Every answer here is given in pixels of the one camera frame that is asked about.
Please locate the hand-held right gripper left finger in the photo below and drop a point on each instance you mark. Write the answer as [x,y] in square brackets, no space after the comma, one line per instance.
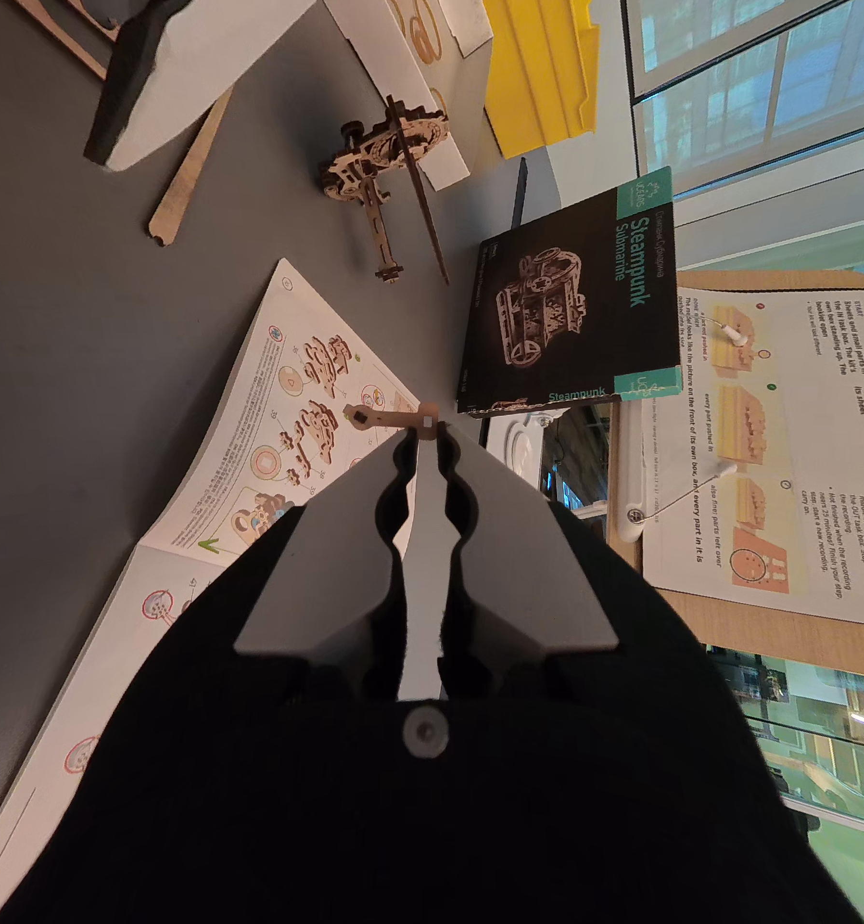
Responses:
[309,577]

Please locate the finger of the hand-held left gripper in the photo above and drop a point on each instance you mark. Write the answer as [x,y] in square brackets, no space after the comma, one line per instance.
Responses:
[201,65]

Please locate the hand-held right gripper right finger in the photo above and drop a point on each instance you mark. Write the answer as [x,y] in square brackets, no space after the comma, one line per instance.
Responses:
[533,577]

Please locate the small wooden key-shaped part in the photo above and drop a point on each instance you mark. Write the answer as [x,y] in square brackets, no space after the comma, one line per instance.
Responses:
[389,417]

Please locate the laser-cut wooden parts sheet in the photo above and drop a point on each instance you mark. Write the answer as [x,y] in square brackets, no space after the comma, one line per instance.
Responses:
[67,25]

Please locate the partly assembled wooden model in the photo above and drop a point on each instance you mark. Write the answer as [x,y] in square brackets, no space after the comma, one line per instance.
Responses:
[374,155]

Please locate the black model kit box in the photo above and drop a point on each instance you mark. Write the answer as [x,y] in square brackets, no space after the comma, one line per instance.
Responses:
[569,303]

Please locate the thin wooden strip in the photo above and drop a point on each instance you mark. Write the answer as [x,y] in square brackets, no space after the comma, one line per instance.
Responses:
[186,180]

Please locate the white cardboard sheet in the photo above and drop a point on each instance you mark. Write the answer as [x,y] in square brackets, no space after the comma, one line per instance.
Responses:
[381,43]

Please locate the open instruction booklet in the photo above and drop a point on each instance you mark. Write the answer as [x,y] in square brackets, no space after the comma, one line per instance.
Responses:
[295,375]

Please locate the instruction sheet on cardboard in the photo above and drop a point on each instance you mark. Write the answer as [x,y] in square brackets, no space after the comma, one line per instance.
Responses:
[764,639]

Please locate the laminated instruction sheet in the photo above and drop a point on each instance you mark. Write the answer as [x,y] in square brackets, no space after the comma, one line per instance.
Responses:
[800,447]

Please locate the yellow plastic bin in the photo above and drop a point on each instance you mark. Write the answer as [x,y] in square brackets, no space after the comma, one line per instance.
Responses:
[540,72]

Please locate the white plastic bracket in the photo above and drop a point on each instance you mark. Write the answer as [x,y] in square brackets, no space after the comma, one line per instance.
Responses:
[630,520]

